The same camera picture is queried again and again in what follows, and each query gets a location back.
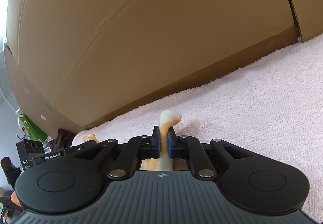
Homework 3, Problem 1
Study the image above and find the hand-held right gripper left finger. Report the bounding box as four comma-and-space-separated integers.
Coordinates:
73, 126, 160, 180

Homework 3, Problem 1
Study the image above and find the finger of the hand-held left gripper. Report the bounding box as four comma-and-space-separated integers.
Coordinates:
64, 145, 89, 156

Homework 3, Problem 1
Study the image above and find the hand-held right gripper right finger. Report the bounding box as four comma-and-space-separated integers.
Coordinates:
167, 128, 253, 180

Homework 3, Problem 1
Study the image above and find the orange white striped garment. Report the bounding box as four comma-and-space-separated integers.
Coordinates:
83, 110, 182, 171

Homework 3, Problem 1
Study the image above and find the dark brown cloth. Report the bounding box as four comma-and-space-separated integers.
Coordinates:
50, 129, 77, 152

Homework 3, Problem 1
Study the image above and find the green shopping bag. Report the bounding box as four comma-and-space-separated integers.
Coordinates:
15, 110, 49, 142

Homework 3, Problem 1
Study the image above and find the pink fleece blanket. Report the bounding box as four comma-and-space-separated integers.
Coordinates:
72, 34, 323, 214

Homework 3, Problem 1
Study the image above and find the large labelled cardboard box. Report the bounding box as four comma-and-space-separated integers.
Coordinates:
5, 0, 302, 130

